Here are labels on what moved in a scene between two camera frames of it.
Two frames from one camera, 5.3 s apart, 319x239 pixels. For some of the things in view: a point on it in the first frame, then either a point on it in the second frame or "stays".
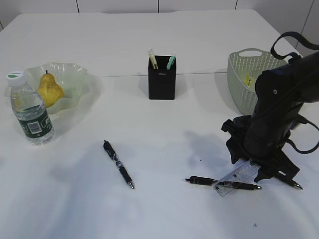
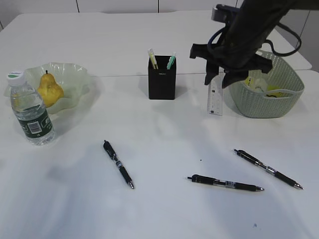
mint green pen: [173, 55] stays
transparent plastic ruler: [240, 174] → [215, 93]
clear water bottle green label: [35, 123] stays
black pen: [197, 179] stays
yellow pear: [50, 91] stays
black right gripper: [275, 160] → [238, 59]
